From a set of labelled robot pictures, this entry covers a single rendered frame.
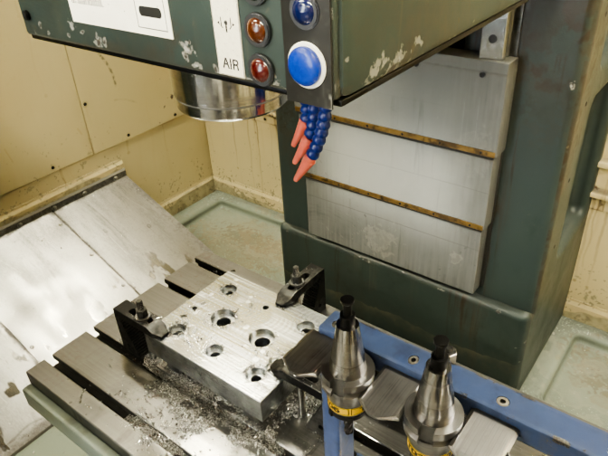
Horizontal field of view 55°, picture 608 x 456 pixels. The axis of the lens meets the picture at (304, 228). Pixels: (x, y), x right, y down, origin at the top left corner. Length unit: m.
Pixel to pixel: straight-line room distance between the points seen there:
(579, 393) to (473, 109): 0.81
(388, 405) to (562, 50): 0.68
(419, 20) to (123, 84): 1.53
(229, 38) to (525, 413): 0.48
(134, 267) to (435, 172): 0.97
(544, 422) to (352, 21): 0.45
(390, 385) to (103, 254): 1.27
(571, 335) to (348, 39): 1.38
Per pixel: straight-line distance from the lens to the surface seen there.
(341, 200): 1.40
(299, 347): 0.74
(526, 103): 1.14
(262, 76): 0.49
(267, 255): 2.00
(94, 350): 1.29
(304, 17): 0.45
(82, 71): 1.90
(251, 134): 2.10
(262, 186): 2.17
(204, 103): 0.77
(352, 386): 0.68
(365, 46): 0.47
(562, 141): 1.15
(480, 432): 0.67
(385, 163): 1.27
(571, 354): 1.73
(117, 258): 1.82
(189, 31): 0.55
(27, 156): 1.86
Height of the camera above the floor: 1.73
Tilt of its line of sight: 33 degrees down
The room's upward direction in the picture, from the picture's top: 3 degrees counter-clockwise
